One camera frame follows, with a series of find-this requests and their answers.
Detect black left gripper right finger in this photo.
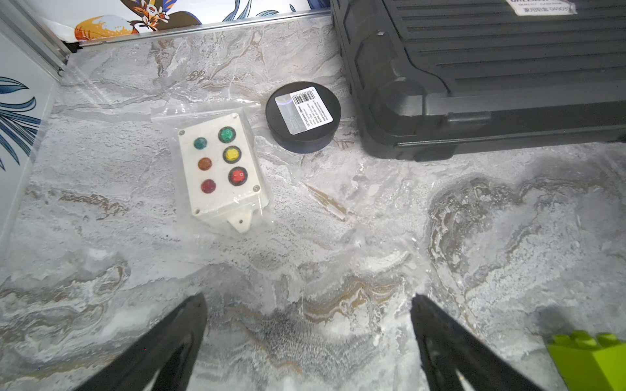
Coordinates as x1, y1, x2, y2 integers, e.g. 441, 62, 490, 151
410, 294, 540, 390

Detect black plastic tool case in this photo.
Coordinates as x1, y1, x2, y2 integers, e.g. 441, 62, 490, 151
330, 1, 625, 161

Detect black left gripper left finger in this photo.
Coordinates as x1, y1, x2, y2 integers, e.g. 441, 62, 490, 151
77, 293, 208, 390

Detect white button control box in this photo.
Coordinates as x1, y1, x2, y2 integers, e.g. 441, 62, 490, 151
178, 112, 269, 233

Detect green lego brick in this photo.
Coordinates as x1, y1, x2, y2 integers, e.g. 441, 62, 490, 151
546, 330, 625, 391

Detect black round tape roll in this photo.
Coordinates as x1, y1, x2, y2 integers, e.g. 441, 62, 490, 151
265, 81, 342, 154

